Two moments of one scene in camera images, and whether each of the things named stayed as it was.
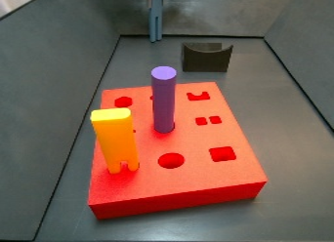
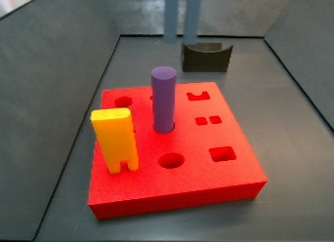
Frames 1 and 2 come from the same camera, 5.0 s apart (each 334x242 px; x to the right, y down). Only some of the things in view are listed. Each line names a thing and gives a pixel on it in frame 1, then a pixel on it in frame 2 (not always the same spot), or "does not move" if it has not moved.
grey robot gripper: [155, 18] to [189, 35]
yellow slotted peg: [112, 124] does not move
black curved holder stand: [204, 58] does not move
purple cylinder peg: [163, 92] does not move
